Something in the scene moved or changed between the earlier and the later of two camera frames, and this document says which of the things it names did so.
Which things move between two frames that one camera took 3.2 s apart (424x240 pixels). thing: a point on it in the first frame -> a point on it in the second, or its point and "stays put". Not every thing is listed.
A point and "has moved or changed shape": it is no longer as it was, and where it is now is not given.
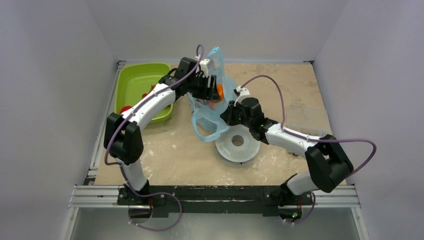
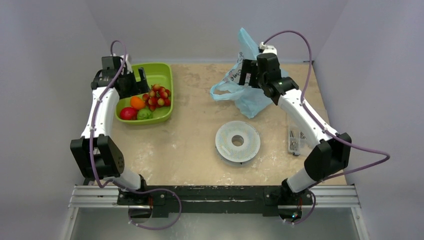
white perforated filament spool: (237, 145) stays put
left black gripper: (210, 93) -> (141, 86)
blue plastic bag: (207, 123) -> (253, 101)
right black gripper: (235, 116) -> (247, 74)
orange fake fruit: (221, 92) has moved or changed shape
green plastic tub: (133, 80) stays put
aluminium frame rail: (80, 197) stays put
